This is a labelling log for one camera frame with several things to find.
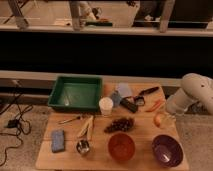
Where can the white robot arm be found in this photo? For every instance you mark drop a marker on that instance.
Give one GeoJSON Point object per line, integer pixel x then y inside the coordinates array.
{"type": "Point", "coordinates": [193, 88]}

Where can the banana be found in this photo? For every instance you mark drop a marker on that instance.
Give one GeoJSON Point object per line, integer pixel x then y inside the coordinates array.
{"type": "Point", "coordinates": [86, 129]}

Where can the white paper cup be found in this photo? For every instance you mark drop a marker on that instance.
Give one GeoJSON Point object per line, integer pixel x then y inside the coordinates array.
{"type": "Point", "coordinates": [106, 106]}

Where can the blue sponge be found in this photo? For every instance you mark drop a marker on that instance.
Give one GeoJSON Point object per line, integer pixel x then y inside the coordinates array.
{"type": "Point", "coordinates": [58, 141]}

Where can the black handled tool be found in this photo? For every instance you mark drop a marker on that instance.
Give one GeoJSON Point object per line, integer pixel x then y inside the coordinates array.
{"type": "Point", "coordinates": [139, 99]}

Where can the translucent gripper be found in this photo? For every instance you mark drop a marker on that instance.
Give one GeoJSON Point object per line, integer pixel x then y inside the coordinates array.
{"type": "Point", "coordinates": [168, 118]}

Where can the orange bowl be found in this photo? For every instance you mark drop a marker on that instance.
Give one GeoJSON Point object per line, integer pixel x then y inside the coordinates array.
{"type": "Point", "coordinates": [121, 147]}

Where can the yellow red apple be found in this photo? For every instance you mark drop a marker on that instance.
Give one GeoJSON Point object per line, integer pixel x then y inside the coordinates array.
{"type": "Point", "coordinates": [157, 119]}

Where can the orange carrot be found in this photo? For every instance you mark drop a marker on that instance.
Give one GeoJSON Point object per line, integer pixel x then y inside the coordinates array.
{"type": "Point", "coordinates": [156, 105]}

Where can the bunch of dark grapes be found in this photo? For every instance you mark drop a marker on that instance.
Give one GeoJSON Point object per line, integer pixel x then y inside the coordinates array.
{"type": "Point", "coordinates": [121, 124]}

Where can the purple bowl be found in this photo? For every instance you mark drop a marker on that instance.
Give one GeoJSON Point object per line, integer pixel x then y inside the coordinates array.
{"type": "Point", "coordinates": [167, 151]}

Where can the wooden cutting board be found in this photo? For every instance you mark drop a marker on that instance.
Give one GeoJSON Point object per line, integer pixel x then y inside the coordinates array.
{"type": "Point", "coordinates": [98, 159]}

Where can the clear plastic cup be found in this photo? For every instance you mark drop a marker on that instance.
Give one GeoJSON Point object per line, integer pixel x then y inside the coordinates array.
{"type": "Point", "coordinates": [124, 90]}

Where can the green plastic tray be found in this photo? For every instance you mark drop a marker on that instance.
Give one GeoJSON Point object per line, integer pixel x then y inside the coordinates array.
{"type": "Point", "coordinates": [76, 94]}

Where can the small metal screwdriver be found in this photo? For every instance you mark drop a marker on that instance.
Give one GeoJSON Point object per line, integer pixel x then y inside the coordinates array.
{"type": "Point", "coordinates": [70, 120]}

